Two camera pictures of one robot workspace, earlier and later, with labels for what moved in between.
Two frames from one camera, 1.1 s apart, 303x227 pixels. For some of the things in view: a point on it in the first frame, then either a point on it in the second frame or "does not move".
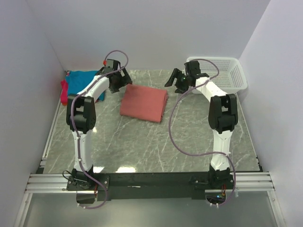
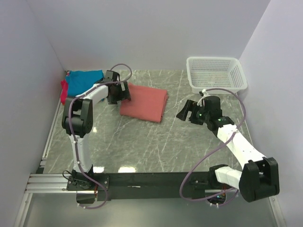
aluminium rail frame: [57, 183] does not move
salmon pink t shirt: [144, 103] does not move
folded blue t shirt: [76, 79] does not move
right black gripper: [177, 74] -> [182, 114]
